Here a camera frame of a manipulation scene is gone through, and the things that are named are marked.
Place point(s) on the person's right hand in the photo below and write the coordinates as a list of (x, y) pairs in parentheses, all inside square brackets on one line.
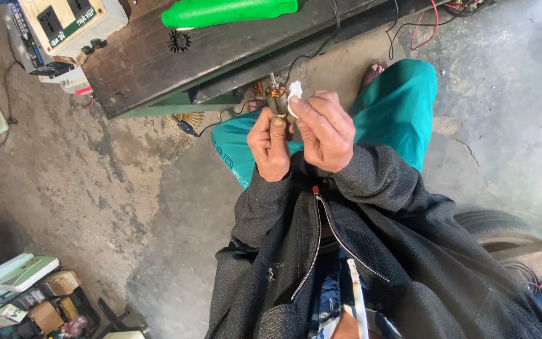
[(330, 139)]

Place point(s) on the person's left hand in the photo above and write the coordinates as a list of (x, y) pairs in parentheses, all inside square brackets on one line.
[(267, 155)]

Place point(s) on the person's right fingers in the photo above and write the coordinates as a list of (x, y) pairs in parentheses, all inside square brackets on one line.
[(309, 110)]

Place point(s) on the small white cloth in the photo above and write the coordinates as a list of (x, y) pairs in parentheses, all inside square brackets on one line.
[(294, 89)]

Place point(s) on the copper wound motor armature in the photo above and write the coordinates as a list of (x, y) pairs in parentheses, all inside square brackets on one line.
[(276, 99)]

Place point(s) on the copper stator coil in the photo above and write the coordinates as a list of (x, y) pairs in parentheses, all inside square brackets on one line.
[(258, 88)]

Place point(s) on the brown sandal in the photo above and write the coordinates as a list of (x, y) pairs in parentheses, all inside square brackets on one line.
[(371, 73)]

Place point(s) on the teal trousers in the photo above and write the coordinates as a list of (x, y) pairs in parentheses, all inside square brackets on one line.
[(393, 113)]

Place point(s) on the black probe clip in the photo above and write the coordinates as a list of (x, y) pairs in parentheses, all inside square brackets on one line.
[(186, 128)]

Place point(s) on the green plastic power tool housing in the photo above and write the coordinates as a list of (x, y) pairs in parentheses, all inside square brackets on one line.
[(224, 12)]

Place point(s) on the black plastic fan impeller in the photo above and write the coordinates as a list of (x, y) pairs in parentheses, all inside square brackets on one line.
[(179, 41)]

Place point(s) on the dark wooden workbench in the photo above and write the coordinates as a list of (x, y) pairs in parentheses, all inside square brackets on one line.
[(158, 66)]

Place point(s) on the blue checked shirt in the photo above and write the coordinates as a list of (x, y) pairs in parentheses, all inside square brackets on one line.
[(330, 292)]

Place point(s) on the dark grey zip jacket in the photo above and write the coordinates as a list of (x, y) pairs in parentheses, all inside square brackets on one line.
[(417, 263)]

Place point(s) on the white cigarette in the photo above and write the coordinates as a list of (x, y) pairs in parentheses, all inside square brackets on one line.
[(358, 296)]

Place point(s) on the black rubber tyre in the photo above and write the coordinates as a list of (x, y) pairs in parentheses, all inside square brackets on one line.
[(511, 230)]

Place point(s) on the white voltage stabilizer box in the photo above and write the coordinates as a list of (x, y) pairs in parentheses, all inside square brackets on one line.
[(71, 23)]

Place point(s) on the white electrical device with labels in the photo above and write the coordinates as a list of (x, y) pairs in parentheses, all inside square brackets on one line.
[(31, 52)]

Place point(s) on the crate of boxes and parts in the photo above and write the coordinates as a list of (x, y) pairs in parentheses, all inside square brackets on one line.
[(31, 301)]

